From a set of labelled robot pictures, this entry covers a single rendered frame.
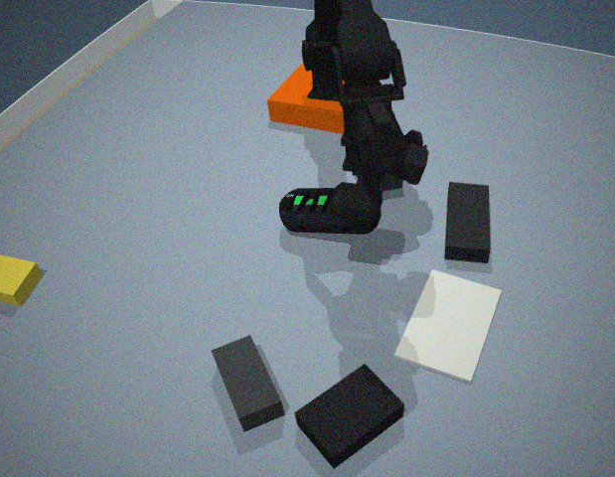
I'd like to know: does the white flat rectangular board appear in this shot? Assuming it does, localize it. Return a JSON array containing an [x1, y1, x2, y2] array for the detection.
[[393, 270, 502, 383]]

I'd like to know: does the yellow rectangular block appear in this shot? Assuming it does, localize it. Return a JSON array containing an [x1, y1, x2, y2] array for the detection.
[[0, 255, 43, 307]]

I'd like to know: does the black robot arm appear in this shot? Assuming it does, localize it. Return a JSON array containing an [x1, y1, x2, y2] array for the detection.
[[302, 0, 429, 185]]

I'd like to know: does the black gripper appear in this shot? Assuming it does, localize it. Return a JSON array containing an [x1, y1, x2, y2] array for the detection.
[[330, 128, 383, 232]]

